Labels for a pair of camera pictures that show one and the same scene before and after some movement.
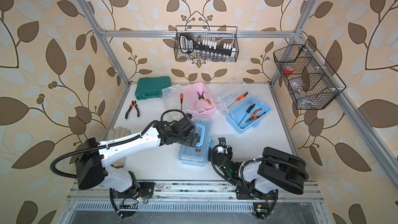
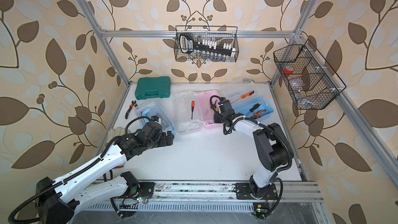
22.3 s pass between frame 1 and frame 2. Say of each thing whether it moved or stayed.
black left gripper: moved
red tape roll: stayed
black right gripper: moved
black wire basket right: stayed
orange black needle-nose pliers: stayed
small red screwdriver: moved
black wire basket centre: stayed
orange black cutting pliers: stayed
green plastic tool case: stayed
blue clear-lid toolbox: moved
